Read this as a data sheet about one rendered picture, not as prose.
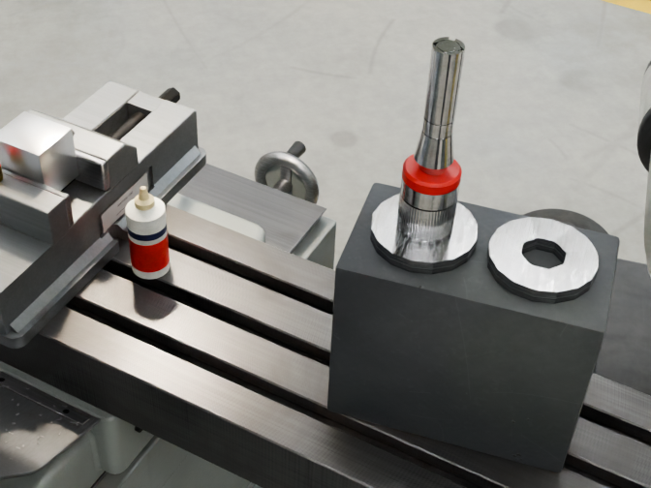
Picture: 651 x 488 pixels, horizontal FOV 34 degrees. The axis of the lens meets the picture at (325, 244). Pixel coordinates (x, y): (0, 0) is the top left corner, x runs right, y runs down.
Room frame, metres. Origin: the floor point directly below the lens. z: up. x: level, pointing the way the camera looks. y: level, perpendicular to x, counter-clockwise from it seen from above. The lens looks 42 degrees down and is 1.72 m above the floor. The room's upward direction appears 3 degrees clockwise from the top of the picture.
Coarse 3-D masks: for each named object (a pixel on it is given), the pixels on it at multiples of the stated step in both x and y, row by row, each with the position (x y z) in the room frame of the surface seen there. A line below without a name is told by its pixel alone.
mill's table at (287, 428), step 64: (128, 256) 0.82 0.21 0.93; (192, 256) 0.85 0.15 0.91; (256, 256) 0.83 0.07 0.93; (64, 320) 0.72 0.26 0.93; (128, 320) 0.73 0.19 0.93; (192, 320) 0.73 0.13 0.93; (256, 320) 0.74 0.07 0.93; (320, 320) 0.74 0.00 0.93; (64, 384) 0.70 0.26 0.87; (128, 384) 0.66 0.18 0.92; (192, 384) 0.65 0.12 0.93; (256, 384) 0.67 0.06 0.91; (320, 384) 0.66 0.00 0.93; (192, 448) 0.63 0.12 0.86; (256, 448) 0.60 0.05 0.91; (320, 448) 0.58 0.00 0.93; (384, 448) 0.60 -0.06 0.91; (448, 448) 0.59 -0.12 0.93; (576, 448) 0.60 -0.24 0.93; (640, 448) 0.60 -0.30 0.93
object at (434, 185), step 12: (408, 168) 0.66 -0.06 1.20; (456, 168) 0.67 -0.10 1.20; (408, 180) 0.65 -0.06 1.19; (420, 180) 0.65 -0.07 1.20; (432, 180) 0.65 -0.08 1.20; (444, 180) 0.65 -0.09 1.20; (456, 180) 0.65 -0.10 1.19; (420, 192) 0.65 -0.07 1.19; (432, 192) 0.64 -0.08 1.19; (444, 192) 0.65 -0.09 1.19
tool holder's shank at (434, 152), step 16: (432, 48) 0.66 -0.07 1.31; (448, 48) 0.66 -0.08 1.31; (464, 48) 0.66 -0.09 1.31; (432, 64) 0.66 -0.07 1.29; (448, 64) 0.66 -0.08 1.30; (432, 80) 0.66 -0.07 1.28; (448, 80) 0.66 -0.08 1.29; (432, 96) 0.66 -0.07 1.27; (448, 96) 0.66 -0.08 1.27; (432, 112) 0.66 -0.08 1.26; (448, 112) 0.66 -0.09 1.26; (432, 128) 0.66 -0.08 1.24; (448, 128) 0.66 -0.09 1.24; (432, 144) 0.66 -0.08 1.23; (448, 144) 0.66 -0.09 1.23; (416, 160) 0.66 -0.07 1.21; (432, 160) 0.65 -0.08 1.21; (448, 160) 0.66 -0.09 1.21
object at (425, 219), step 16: (400, 192) 0.66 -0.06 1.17; (416, 192) 0.65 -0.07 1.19; (400, 208) 0.66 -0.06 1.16; (416, 208) 0.65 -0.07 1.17; (432, 208) 0.64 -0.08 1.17; (448, 208) 0.65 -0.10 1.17; (400, 224) 0.66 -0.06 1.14; (416, 224) 0.65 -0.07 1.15; (432, 224) 0.64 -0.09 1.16; (448, 224) 0.65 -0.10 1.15; (416, 240) 0.65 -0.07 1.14; (432, 240) 0.64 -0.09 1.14
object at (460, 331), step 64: (384, 192) 0.72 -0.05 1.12; (384, 256) 0.64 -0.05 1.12; (448, 256) 0.63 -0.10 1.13; (512, 256) 0.64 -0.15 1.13; (576, 256) 0.64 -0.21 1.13; (384, 320) 0.61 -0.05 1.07; (448, 320) 0.60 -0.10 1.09; (512, 320) 0.59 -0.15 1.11; (576, 320) 0.58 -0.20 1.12; (384, 384) 0.61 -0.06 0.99; (448, 384) 0.60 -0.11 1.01; (512, 384) 0.58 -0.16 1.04; (576, 384) 0.57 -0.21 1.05; (512, 448) 0.58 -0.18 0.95
